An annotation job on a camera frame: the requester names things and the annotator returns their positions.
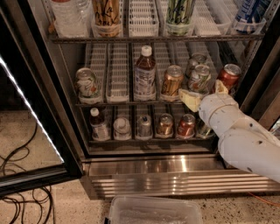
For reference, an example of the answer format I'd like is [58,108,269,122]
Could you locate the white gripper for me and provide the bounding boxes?
[178,80,239,128]

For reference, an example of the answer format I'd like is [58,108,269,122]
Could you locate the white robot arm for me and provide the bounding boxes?
[178,80,280,182]

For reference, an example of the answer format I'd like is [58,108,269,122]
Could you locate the red coca-cola can middle shelf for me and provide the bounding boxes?
[216,64,242,92]

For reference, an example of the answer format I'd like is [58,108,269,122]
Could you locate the gold can middle shelf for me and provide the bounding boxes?
[161,65,184,96]

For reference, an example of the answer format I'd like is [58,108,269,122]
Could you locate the gold can shelf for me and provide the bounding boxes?
[161,65,184,96]
[157,113,173,136]

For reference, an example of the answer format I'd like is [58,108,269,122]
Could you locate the red can bottom shelf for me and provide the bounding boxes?
[177,114,195,138]

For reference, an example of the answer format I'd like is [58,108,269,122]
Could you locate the front green can bottom shelf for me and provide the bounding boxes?
[196,119,214,139]

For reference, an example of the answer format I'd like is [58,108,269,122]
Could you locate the gold can bottom shelf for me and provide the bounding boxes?
[157,113,173,136]

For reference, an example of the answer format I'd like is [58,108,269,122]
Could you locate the brown tea bottle middle shelf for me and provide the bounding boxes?
[134,45,156,101]

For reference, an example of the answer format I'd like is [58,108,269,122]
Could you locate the silver can bottom shelf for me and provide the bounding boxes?
[137,115,151,137]

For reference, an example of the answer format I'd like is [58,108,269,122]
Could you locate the stainless steel fridge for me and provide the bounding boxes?
[5,0,280,200]

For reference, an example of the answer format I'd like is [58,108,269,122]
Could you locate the blue can top shelf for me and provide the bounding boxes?
[233,0,271,34]

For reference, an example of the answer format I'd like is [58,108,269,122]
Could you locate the white empty tray middle shelf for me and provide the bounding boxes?
[106,44,130,103]

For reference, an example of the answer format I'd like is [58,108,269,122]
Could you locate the white empty tray shelf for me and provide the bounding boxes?
[129,0,159,37]
[106,44,130,103]

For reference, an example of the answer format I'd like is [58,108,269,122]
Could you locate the white empty tray top shelf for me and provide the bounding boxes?
[129,0,159,37]

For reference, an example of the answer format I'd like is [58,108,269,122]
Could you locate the small tea bottle bottom shelf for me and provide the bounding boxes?
[89,108,110,141]

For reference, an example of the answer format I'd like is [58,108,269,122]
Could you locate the orange tall can top shelf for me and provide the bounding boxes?
[92,0,121,37]

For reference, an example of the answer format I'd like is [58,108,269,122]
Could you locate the clear water bottle top shelf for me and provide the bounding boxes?
[50,0,90,38]

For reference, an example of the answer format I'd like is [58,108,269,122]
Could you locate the black fridge door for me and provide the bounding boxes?
[0,4,82,198]

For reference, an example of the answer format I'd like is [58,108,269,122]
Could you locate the clear plastic bin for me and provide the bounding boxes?
[104,195,203,224]

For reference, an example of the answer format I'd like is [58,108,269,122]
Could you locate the orange cable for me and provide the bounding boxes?
[248,192,280,208]

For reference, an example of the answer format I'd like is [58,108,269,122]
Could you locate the black floor cables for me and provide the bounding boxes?
[0,121,56,224]

